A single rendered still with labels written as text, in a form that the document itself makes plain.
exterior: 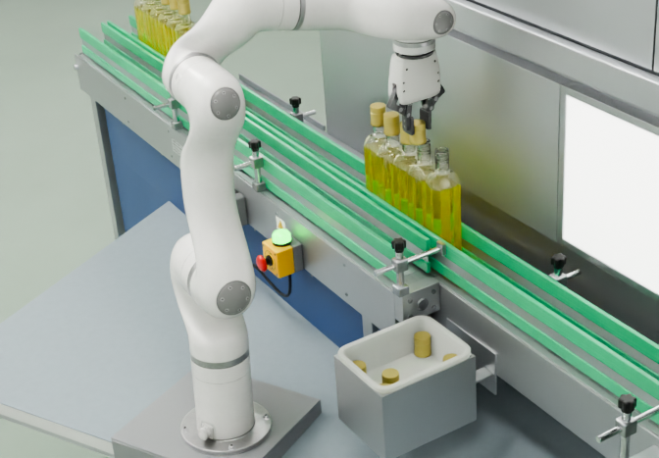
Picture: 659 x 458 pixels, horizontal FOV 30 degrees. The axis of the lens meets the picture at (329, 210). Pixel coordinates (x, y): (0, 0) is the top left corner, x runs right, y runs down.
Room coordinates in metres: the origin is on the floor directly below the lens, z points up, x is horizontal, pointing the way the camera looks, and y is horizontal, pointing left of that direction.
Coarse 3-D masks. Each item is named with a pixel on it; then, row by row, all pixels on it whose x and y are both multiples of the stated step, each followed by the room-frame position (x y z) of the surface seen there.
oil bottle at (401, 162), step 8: (400, 152) 2.35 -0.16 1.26; (416, 152) 2.34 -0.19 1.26; (400, 160) 2.33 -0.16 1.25; (408, 160) 2.32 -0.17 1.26; (416, 160) 2.32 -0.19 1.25; (392, 168) 2.35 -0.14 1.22; (400, 168) 2.32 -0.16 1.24; (408, 168) 2.31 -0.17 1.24; (400, 176) 2.32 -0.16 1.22; (400, 184) 2.32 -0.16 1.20; (400, 192) 2.33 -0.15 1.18; (400, 200) 2.33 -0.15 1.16; (408, 200) 2.31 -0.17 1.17; (400, 208) 2.33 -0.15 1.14; (408, 208) 2.31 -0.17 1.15; (408, 216) 2.31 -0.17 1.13
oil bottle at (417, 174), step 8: (416, 168) 2.28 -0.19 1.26; (424, 168) 2.27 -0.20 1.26; (432, 168) 2.27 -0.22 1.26; (408, 176) 2.29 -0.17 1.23; (416, 176) 2.27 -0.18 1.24; (424, 176) 2.26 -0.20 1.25; (408, 184) 2.29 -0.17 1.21; (416, 184) 2.27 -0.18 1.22; (424, 184) 2.26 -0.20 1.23; (408, 192) 2.30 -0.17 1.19; (416, 192) 2.27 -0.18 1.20; (424, 192) 2.26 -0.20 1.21; (416, 200) 2.27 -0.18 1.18; (424, 200) 2.26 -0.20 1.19; (416, 208) 2.27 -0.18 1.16; (424, 208) 2.26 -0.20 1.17; (416, 216) 2.27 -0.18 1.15; (424, 216) 2.26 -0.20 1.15; (424, 224) 2.26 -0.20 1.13
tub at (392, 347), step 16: (416, 320) 2.09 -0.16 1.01; (432, 320) 2.08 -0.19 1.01; (368, 336) 2.03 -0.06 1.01; (384, 336) 2.05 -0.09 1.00; (400, 336) 2.06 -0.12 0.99; (432, 336) 2.06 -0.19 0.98; (448, 336) 2.02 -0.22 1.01; (352, 352) 2.01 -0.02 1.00; (368, 352) 2.02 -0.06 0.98; (384, 352) 2.04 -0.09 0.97; (400, 352) 2.06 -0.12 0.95; (432, 352) 2.06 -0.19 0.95; (448, 352) 2.02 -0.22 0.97; (464, 352) 1.96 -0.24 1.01; (352, 368) 1.94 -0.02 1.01; (368, 368) 2.02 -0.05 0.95; (384, 368) 2.02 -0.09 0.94; (400, 368) 2.02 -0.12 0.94; (416, 368) 2.02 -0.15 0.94; (432, 368) 1.91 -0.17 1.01; (368, 384) 1.89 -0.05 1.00; (400, 384) 1.87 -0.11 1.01
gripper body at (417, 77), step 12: (396, 60) 2.26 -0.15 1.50; (408, 60) 2.25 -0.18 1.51; (420, 60) 2.26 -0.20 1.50; (432, 60) 2.28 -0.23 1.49; (396, 72) 2.26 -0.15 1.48; (408, 72) 2.25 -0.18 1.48; (420, 72) 2.26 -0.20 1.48; (432, 72) 2.28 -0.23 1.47; (396, 84) 2.25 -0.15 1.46; (408, 84) 2.25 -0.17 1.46; (420, 84) 2.26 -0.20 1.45; (432, 84) 2.28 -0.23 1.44; (408, 96) 2.25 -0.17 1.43; (420, 96) 2.26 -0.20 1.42
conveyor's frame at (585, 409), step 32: (96, 64) 3.57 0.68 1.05; (96, 96) 3.56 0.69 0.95; (128, 96) 3.31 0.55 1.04; (96, 128) 3.62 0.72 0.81; (160, 128) 3.13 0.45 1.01; (256, 192) 2.64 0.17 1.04; (256, 224) 2.66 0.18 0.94; (288, 224) 2.51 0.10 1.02; (320, 256) 2.39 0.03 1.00; (352, 256) 2.29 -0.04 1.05; (352, 288) 2.27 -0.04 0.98; (384, 288) 2.16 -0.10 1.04; (448, 288) 2.13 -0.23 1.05; (384, 320) 2.17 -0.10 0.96; (480, 320) 2.04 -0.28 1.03; (512, 352) 1.95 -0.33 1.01; (544, 352) 1.88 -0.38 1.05; (512, 384) 1.95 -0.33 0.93; (544, 384) 1.87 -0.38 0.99; (576, 384) 1.79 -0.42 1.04; (576, 416) 1.79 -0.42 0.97; (608, 416) 1.72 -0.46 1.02; (608, 448) 1.72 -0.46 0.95; (640, 448) 1.65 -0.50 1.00
